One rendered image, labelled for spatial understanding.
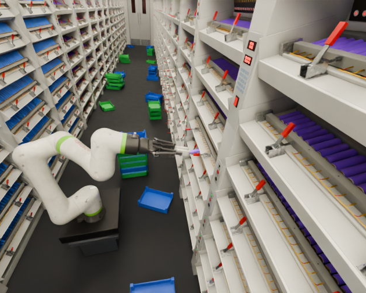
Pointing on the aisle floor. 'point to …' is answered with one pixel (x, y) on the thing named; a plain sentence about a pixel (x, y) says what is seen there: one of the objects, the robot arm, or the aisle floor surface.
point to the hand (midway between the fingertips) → (182, 150)
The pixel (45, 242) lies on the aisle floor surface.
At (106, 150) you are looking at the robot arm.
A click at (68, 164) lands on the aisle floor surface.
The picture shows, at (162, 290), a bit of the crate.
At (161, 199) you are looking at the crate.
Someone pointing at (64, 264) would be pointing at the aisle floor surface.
